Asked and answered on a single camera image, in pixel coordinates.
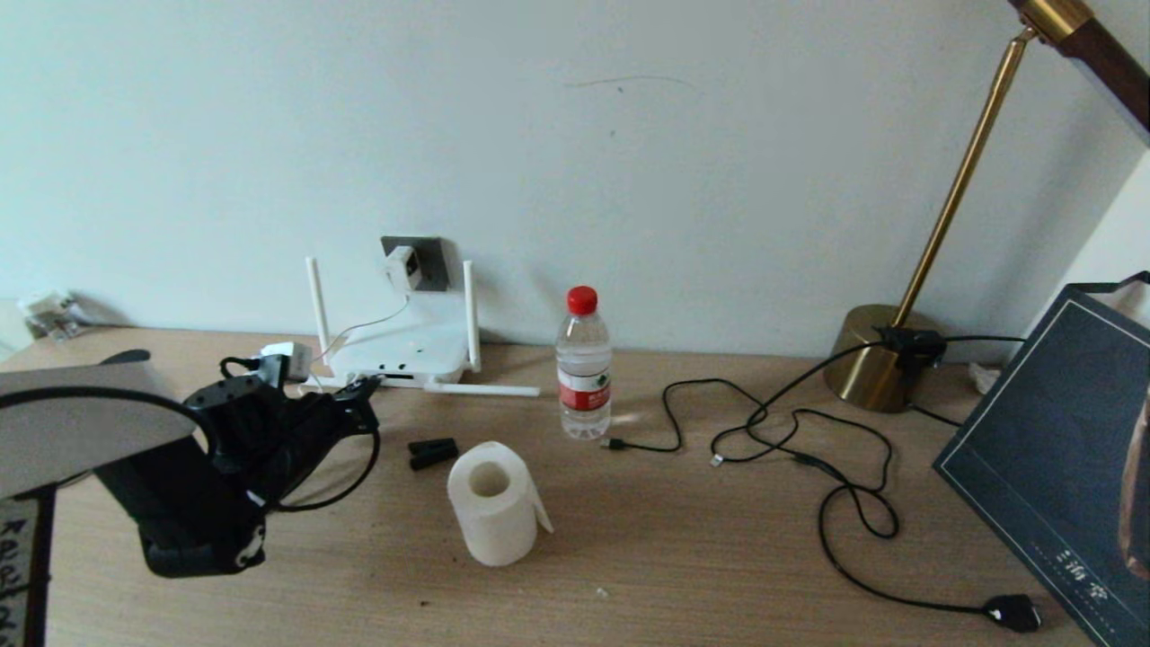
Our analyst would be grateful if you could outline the white power adapter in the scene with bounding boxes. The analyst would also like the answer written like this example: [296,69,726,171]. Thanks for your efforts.
[384,245,423,293]

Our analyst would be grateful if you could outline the white wifi router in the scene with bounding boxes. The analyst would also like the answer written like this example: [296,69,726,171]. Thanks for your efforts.
[304,257,543,397]

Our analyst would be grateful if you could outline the small black clip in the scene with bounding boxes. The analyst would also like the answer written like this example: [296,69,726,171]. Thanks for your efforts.
[409,437,460,472]

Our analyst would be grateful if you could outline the white toilet paper roll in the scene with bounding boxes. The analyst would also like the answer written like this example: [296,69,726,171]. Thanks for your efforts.
[447,440,555,567]

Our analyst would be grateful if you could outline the clear water bottle red cap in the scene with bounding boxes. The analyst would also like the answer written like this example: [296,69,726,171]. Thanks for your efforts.
[555,286,614,441]

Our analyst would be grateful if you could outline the brass desk lamp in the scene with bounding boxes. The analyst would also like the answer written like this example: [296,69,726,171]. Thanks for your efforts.
[822,0,1150,414]

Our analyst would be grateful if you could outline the dark blue paper bag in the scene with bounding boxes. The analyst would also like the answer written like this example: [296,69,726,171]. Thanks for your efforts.
[934,272,1150,647]

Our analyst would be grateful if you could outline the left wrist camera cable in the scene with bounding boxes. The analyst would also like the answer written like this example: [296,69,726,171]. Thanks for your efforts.
[219,357,383,514]

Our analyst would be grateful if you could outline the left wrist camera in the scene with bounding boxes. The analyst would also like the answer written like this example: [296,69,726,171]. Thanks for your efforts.
[260,341,314,385]

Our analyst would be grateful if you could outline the grey wall socket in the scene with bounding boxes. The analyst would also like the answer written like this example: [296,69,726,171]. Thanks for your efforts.
[381,236,450,293]

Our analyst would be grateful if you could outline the thin black usb cable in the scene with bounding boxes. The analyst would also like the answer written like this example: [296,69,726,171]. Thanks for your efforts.
[602,341,899,453]

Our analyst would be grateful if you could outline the black lamp power cord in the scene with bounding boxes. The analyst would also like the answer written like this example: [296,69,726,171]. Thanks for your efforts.
[708,409,1044,634]
[906,334,1027,428]

